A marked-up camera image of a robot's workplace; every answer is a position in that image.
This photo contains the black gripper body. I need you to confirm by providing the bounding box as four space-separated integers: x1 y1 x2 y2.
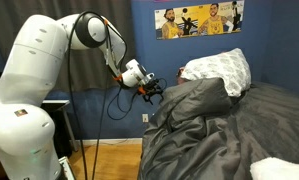
145 80 164 99

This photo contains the grey blanket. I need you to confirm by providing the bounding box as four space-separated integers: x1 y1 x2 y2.
137 77 299 180

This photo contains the mauve pink pillow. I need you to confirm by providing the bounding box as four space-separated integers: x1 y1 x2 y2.
176 66 187 85

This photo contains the white patterned pillow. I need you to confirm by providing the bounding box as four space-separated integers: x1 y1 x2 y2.
180 48 252 98

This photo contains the basketball players poster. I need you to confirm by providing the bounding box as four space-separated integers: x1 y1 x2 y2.
153 0 246 41

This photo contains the black side table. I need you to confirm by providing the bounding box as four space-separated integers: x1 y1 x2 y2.
42 99 79 159

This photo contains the white fluffy duvet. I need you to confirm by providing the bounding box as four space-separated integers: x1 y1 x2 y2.
249 156 299 180

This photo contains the grey curtain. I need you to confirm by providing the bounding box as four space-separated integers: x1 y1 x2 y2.
0 0 137 93

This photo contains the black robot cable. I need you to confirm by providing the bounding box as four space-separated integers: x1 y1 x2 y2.
67 11 168 180

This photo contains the white metal frame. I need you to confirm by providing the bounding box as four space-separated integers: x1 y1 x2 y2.
58 156 77 180

